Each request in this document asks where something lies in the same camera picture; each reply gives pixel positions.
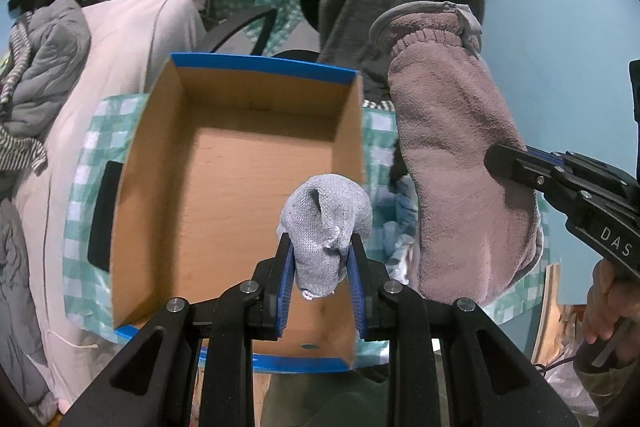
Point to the grey puffer jacket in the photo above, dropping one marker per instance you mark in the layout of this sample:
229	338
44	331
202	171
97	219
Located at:
45	57

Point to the grey quilted blanket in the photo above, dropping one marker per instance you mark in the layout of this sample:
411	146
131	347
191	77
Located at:
20	297

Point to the teal checked cloth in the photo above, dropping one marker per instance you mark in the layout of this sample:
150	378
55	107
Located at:
87	207

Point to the grey knit sock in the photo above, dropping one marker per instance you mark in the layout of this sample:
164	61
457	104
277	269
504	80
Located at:
320	227

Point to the black office chair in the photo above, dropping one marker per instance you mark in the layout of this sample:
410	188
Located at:
250	27

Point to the person's olive trousers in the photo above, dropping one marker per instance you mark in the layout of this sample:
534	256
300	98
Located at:
325	402

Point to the cardboard box with blue rim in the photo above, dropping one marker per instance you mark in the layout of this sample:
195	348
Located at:
225	167

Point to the clear plastic bag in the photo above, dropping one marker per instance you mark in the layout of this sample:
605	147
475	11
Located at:
570	382

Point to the grey white striped garment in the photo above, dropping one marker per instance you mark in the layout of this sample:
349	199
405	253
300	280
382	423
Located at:
17	147

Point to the grey striped clothes pile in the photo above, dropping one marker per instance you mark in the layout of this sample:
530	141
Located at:
130	42

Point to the person's right hand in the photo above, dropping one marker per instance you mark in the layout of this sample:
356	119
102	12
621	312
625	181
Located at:
605	302

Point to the blue white patterned cloth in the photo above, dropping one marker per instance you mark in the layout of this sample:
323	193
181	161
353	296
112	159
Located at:
397	237

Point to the wooden board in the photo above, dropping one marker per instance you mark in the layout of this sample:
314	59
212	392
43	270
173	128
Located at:
555	307

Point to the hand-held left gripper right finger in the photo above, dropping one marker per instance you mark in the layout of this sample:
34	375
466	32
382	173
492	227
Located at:
356	292

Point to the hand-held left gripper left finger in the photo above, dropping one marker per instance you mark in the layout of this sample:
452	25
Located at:
284	287

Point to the mauve fleece garment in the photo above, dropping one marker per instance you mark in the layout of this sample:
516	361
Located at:
450	157

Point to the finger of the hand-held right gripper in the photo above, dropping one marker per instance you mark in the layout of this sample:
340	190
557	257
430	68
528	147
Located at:
520	169

